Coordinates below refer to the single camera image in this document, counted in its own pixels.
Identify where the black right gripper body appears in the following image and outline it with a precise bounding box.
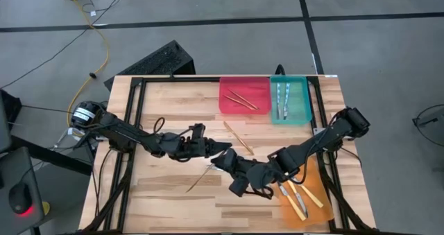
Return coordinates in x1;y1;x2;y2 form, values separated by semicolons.
232;158;275;191

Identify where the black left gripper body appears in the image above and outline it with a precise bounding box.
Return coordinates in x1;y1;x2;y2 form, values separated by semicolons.
161;134;212;159

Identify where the wooden chopstick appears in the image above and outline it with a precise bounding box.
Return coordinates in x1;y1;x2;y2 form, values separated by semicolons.
223;94;256;111
223;121;255;156

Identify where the pink plastic bin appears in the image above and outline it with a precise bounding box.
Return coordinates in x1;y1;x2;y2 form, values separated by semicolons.
218;76;273;116

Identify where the orange plastic bin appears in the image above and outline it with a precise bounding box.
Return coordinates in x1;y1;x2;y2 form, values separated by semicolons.
275;157;334;229

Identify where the teal plastic bin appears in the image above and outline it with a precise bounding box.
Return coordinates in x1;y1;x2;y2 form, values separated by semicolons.
269;75;312;126

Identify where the black perforated box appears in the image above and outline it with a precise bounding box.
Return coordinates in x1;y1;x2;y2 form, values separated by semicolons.
103;40;196;92

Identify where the grey cart surface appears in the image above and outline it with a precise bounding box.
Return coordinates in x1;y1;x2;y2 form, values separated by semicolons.
0;146;45;235

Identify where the black mouse with light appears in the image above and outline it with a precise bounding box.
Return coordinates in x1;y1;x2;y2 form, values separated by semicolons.
8;182;35;216

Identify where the grey stool base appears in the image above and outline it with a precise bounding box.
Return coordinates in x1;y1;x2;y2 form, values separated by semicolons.
411;104;444;148

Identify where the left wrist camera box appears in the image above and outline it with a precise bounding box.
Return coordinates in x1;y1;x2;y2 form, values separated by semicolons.
188;123;207;139

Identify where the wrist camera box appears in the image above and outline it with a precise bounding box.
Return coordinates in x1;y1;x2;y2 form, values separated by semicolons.
188;123;207;139
228;177;250;198

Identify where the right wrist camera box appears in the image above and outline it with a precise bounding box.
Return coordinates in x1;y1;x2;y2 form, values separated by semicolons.
228;177;250;198

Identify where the black aluminium table frame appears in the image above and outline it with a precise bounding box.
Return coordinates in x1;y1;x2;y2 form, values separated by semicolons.
78;74;377;234

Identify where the yellow hanging cable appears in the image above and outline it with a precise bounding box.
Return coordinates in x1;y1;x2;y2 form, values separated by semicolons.
61;0;110;128

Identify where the black desk frame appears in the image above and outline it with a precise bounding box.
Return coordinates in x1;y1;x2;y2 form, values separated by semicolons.
0;89;94;176

